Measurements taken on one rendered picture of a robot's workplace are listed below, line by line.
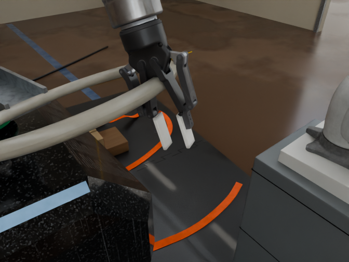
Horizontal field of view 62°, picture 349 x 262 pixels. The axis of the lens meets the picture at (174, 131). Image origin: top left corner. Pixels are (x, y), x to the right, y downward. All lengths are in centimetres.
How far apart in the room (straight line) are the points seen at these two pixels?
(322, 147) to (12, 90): 99
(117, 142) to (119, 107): 181
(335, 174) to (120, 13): 78
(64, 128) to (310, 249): 92
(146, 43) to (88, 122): 16
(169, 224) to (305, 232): 92
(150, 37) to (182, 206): 151
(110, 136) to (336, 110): 172
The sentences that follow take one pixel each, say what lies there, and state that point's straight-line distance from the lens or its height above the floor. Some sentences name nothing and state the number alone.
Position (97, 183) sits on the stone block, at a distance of 102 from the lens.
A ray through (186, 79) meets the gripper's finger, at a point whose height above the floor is 126.
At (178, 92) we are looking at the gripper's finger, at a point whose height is 123.
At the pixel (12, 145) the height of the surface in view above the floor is 122.
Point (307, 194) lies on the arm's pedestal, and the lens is 101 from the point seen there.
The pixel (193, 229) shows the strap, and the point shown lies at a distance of 179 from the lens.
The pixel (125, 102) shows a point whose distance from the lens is 46.
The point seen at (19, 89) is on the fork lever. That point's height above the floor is 105.
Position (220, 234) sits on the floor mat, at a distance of 180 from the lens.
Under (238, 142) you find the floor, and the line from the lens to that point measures 245.
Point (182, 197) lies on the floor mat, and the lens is 195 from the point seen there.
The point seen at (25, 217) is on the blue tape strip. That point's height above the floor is 77.
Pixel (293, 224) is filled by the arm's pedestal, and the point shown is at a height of 63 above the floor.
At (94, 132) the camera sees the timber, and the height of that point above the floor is 21.
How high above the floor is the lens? 147
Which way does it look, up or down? 36 degrees down
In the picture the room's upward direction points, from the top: straight up
